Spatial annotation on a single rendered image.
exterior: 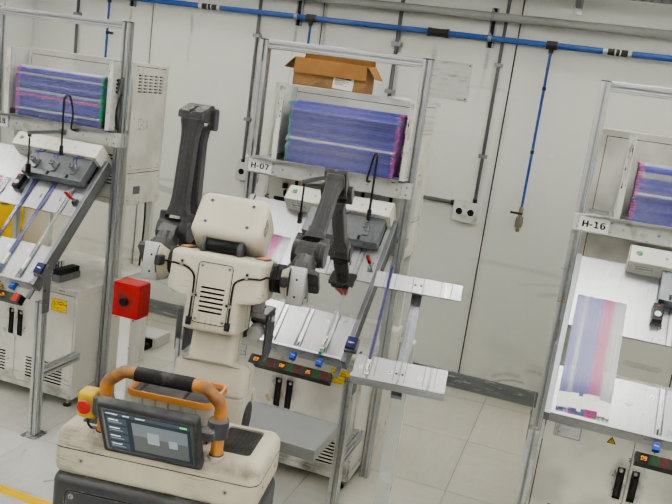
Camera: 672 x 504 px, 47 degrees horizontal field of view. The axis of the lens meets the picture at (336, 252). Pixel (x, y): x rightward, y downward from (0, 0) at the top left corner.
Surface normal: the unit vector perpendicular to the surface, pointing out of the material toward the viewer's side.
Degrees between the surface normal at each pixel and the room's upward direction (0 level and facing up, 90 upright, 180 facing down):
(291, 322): 43
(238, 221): 47
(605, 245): 90
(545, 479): 90
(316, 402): 90
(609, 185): 90
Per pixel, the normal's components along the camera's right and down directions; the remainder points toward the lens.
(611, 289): -0.13, -0.58
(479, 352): -0.32, 0.15
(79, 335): 0.94, 0.19
